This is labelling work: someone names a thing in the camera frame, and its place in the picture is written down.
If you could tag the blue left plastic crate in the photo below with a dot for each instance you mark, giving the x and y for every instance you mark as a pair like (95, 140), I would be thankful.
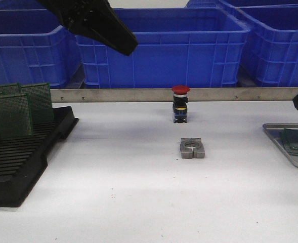
(36, 48)

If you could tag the blue back-right plastic crate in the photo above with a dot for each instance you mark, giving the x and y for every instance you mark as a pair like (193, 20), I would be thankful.
(230, 4)

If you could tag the blue right plastic crate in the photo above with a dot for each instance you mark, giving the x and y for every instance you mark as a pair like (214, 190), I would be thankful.
(270, 55)

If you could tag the grey split clamp block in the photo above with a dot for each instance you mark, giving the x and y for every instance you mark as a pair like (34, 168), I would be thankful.
(192, 148)

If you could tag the silver metal tray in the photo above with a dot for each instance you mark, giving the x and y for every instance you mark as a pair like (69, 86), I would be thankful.
(273, 132)

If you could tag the blue centre plastic crate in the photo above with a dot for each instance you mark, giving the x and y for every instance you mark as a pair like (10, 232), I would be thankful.
(195, 47)

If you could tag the black slotted board rack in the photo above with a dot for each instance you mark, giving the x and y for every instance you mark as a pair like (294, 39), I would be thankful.
(23, 160)

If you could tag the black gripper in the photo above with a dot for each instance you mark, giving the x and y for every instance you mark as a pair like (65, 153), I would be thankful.
(95, 20)

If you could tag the blue back-left plastic crate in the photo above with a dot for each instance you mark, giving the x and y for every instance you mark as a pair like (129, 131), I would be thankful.
(21, 5)

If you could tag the red emergency stop button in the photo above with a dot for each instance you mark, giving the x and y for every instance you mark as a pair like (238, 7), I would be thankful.
(180, 103)

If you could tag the metal table edge rail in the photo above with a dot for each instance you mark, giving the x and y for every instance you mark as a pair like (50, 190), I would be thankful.
(166, 95)

